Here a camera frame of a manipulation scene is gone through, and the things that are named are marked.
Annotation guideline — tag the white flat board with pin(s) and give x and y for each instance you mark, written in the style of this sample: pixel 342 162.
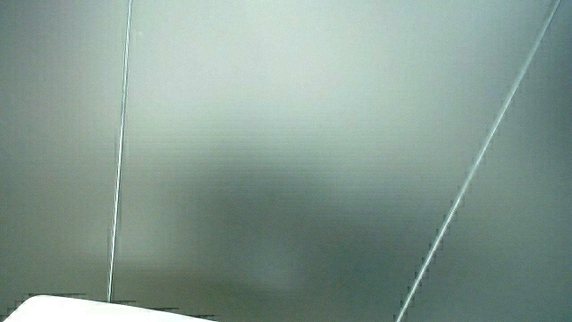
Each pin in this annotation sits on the white flat board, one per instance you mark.
pixel 67 311

